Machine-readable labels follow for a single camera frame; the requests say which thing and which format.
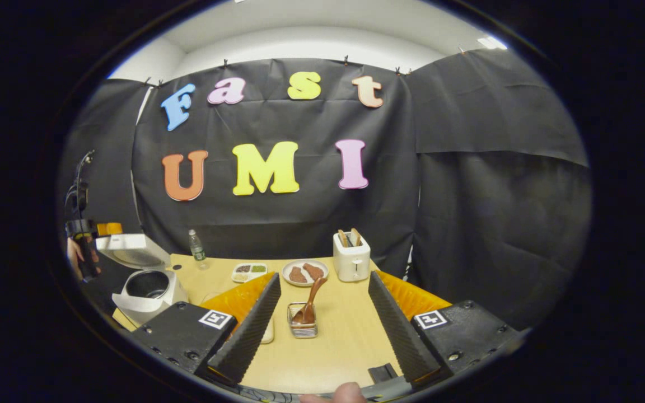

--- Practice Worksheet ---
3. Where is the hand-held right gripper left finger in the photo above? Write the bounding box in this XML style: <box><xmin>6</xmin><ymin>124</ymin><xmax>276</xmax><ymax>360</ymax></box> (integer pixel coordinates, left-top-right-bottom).
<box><xmin>131</xmin><ymin>273</ymin><xmax>282</xmax><ymax>387</ymax></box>

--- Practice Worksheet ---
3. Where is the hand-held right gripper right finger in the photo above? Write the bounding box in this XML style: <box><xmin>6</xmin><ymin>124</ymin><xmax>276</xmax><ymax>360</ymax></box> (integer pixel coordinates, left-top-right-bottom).
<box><xmin>368</xmin><ymin>270</ymin><xmax>525</xmax><ymax>387</ymax></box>

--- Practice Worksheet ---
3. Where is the brown wooden spoon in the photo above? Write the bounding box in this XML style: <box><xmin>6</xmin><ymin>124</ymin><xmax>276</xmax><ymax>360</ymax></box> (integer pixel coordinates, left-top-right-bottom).
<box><xmin>292</xmin><ymin>277</ymin><xmax>328</xmax><ymax>325</ymax></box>

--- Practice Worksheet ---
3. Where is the white rice cooker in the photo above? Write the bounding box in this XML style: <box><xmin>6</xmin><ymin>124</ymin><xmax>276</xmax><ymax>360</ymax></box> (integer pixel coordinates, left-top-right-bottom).
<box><xmin>96</xmin><ymin>234</ymin><xmax>190</xmax><ymax>326</ymax></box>

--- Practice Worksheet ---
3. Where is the white divided grain dish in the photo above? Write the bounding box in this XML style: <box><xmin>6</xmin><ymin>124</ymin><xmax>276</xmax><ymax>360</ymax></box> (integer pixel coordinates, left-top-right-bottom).
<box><xmin>231</xmin><ymin>263</ymin><xmax>269</xmax><ymax>283</ymax></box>

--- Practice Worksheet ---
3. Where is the white round plate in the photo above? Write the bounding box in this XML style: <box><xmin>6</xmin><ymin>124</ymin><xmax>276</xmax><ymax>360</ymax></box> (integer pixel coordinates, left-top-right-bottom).
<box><xmin>282</xmin><ymin>259</ymin><xmax>330</xmax><ymax>287</ymax></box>

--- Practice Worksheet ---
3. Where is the white toaster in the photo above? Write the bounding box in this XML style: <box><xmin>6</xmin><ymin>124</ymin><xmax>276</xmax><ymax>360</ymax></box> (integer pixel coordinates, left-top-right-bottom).
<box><xmin>333</xmin><ymin>231</ymin><xmax>372</xmax><ymax>283</ymax></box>

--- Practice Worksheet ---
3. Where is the clear plastic water bottle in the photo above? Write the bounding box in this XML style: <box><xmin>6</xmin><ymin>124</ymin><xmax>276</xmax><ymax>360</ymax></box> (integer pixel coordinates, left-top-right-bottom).
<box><xmin>188</xmin><ymin>228</ymin><xmax>210</xmax><ymax>270</ymax></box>

